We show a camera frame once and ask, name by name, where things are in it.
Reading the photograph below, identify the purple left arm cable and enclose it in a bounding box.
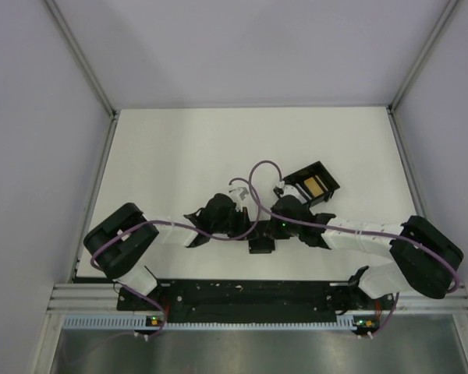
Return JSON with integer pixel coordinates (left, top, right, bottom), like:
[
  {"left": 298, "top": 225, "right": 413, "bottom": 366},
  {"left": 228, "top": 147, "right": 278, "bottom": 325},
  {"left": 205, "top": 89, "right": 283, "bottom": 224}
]
[{"left": 90, "top": 177, "right": 264, "bottom": 340}]

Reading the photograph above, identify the aluminium left frame post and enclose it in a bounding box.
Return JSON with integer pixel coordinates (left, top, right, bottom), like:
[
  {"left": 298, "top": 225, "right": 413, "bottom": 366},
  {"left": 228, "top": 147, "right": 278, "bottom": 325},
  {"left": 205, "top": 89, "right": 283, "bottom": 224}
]
[{"left": 41, "top": 0, "right": 117, "bottom": 118}]

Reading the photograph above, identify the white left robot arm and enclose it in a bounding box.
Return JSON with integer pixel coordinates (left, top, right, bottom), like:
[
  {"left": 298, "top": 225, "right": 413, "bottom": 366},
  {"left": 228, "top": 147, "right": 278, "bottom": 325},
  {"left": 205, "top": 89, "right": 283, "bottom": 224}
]
[{"left": 83, "top": 189, "right": 261, "bottom": 309}]

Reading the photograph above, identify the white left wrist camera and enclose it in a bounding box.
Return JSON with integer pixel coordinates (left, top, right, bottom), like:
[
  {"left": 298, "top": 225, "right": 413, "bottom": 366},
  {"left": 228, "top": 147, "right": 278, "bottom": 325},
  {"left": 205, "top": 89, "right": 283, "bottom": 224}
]
[{"left": 229, "top": 187, "right": 250, "bottom": 204}]

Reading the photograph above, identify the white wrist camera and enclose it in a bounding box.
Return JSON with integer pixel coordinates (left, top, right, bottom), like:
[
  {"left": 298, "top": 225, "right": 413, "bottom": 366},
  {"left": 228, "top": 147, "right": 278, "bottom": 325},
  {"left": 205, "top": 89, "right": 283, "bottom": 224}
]
[
  {"left": 229, "top": 187, "right": 250, "bottom": 204},
  {"left": 274, "top": 182, "right": 308, "bottom": 203}
]

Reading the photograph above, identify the black leather card holder wallet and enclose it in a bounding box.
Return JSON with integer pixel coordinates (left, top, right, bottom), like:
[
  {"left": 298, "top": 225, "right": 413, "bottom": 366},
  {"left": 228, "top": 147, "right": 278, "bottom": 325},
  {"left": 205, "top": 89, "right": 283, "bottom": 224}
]
[{"left": 248, "top": 221, "right": 275, "bottom": 255}]

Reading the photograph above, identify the white slotted cable duct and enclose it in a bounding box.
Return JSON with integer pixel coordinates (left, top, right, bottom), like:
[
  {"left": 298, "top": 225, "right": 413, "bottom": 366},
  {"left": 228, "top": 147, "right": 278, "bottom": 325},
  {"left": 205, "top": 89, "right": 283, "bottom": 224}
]
[{"left": 62, "top": 314, "right": 376, "bottom": 331}]

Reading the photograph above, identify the black plastic card tray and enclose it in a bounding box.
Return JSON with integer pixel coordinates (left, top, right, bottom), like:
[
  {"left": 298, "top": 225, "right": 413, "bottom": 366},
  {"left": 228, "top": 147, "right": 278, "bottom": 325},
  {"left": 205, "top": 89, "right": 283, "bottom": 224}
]
[{"left": 283, "top": 161, "right": 340, "bottom": 208}]

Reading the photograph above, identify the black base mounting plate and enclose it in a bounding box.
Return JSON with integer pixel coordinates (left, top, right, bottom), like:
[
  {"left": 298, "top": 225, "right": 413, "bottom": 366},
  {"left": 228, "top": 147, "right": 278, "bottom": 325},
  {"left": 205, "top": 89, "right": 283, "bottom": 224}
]
[{"left": 116, "top": 277, "right": 397, "bottom": 324}]

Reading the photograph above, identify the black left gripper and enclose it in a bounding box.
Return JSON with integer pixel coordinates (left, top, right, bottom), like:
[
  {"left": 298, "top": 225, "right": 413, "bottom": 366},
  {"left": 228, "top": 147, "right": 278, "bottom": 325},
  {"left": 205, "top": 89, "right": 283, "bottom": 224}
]
[{"left": 211, "top": 206, "right": 259, "bottom": 241}]

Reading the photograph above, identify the aluminium right frame post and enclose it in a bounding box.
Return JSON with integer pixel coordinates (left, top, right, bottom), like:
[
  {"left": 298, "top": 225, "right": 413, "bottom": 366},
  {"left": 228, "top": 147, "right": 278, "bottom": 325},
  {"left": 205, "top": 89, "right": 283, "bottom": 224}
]
[{"left": 388, "top": 0, "right": 463, "bottom": 114}]

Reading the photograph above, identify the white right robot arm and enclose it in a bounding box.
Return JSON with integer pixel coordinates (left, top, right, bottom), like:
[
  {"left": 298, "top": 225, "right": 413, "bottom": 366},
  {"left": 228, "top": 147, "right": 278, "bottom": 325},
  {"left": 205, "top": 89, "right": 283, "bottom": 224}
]
[{"left": 267, "top": 196, "right": 463, "bottom": 309}]

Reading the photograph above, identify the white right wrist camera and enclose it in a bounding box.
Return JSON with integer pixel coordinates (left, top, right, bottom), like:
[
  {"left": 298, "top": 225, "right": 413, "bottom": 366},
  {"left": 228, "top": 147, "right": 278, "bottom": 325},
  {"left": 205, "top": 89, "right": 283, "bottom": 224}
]
[{"left": 274, "top": 182, "right": 308, "bottom": 203}]

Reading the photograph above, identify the aluminium front rail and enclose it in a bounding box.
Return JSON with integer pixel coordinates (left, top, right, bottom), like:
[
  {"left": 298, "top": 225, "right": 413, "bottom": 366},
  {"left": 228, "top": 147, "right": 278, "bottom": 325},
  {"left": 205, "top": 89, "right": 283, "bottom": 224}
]
[{"left": 47, "top": 284, "right": 468, "bottom": 315}]

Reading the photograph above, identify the aluminium frame post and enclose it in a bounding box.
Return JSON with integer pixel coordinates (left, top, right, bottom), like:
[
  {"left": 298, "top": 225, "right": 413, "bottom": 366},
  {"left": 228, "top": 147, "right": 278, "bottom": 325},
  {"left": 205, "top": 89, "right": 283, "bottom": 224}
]
[
  {"left": 41, "top": 0, "right": 117, "bottom": 118},
  {"left": 388, "top": 0, "right": 463, "bottom": 114}
]

